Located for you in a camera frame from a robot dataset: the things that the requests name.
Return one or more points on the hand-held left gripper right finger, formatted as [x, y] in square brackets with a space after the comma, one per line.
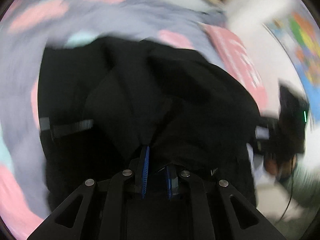
[171, 180]

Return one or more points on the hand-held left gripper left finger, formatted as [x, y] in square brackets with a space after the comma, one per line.
[145, 172]

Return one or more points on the black hooded jacket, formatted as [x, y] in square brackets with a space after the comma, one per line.
[162, 92]

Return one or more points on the person's right forearm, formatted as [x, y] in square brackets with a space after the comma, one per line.
[303, 187]

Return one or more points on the person's right hand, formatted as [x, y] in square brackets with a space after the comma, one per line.
[272, 166]

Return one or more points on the white bed sheet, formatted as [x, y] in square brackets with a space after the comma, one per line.
[256, 166]

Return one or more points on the colourful play mat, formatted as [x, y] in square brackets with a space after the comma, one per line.
[301, 37]

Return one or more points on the pink printed sheet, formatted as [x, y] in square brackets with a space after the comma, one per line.
[232, 52]

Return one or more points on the grey pillow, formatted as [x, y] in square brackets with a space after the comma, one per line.
[215, 17]

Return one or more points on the grey floral blanket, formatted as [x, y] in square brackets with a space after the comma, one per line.
[120, 17]

